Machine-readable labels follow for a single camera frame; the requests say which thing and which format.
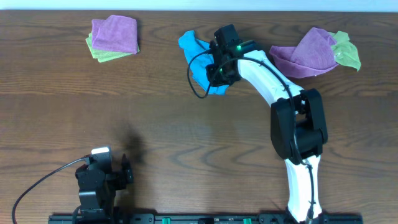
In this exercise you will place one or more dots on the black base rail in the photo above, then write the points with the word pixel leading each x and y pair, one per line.
pixel 264 218

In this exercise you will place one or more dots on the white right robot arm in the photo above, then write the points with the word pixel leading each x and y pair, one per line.
pixel 298 128

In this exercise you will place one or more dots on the folded purple cloth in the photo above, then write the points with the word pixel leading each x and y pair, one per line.
pixel 113 24

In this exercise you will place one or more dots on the crumpled green cloth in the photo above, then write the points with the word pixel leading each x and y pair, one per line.
pixel 346 53

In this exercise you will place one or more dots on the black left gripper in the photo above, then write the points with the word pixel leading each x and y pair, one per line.
pixel 124 176

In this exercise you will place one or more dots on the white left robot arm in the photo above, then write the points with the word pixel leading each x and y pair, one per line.
pixel 97 212

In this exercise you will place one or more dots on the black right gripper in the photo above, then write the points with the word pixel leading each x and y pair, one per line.
pixel 215 81

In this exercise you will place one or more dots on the crumpled purple cloth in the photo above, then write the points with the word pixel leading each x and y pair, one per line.
pixel 311 57

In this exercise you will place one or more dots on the blue microfiber cloth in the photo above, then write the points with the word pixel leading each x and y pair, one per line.
pixel 192 47

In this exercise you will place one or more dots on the folded green cloth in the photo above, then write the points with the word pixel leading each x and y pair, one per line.
pixel 104 55

